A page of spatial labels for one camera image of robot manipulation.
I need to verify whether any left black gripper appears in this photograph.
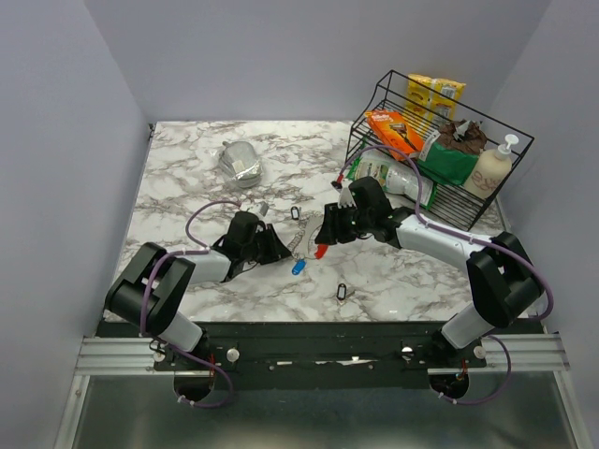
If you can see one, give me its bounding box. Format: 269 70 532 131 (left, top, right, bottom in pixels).
242 224 292 266

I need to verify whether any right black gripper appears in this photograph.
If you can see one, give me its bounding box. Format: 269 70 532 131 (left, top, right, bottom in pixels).
314 201 373 245

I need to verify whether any red carabiner keyring with chain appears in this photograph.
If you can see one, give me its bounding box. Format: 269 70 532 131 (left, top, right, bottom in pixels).
287 213 324 261

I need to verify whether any blue key tag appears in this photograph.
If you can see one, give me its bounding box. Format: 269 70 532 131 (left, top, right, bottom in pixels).
291 258 306 276

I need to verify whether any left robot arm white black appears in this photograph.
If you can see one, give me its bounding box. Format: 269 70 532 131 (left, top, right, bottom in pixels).
104 211 291 369

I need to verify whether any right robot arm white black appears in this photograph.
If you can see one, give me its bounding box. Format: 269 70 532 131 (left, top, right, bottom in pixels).
315 203 549 367

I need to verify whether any green white wipes pack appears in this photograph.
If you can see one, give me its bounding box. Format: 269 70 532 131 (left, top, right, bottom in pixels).
343 150 437 210

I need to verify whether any silver foil pouch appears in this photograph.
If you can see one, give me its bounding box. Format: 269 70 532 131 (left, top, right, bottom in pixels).
218 140 263 189

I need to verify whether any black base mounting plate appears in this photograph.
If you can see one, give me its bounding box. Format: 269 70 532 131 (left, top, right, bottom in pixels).
95 320 547 392

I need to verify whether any orange razor box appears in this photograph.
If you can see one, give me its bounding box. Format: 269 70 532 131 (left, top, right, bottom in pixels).
364 109 424 159

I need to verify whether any brown green chocolate bag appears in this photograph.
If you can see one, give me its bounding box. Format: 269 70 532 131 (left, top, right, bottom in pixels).
417 120 487 186

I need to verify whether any yellow snack packet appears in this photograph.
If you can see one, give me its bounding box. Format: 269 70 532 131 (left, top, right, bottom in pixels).
406 74 466 134

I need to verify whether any cream lotion pump bottle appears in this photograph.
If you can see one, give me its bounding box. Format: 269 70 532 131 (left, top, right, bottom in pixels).
463 134 519 199

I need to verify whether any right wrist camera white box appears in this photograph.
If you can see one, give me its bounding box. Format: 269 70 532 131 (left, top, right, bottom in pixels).
336 176 392 211

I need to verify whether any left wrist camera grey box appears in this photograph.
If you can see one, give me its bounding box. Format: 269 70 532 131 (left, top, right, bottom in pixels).
249 201 270 218

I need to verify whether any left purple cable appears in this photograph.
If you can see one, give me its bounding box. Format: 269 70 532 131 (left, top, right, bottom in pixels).
139 199 235 409

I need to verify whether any purple cable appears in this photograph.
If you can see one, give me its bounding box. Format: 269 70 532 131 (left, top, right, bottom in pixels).
139 199 235 409
330 144 554 406

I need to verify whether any black wire rack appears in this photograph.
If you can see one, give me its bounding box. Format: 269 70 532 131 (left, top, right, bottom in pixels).
345 70 533 230

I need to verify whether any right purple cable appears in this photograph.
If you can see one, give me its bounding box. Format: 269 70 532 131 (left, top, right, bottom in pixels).
330 144 554 406

